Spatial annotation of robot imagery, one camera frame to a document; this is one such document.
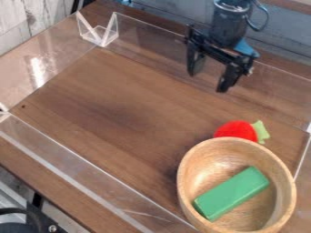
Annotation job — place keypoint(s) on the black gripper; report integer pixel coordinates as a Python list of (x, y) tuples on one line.
[(223, 44)]

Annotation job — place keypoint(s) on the red plush tomato toy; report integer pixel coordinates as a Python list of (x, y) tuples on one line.
[(243, 129)]

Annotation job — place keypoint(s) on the wooden bowl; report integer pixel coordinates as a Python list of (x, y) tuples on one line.
[(209, 164)]

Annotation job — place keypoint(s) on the green rectangular block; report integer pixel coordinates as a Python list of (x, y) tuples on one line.
[(231, 193)]

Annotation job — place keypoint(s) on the black clamp with screw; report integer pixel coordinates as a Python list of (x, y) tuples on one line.
[(43, 223)]

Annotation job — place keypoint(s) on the clear acrylic back wall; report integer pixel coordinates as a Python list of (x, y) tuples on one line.
[(273, 92)]

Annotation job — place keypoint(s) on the clear acrylic wall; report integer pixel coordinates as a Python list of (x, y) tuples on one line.
[(103, 203), (273, 92)]

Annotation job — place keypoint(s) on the clear acrylic corner bracket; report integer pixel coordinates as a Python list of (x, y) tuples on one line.
[(100, 35)]

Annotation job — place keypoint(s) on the clear acrylic front wall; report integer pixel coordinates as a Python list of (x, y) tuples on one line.
[(103, 203)]

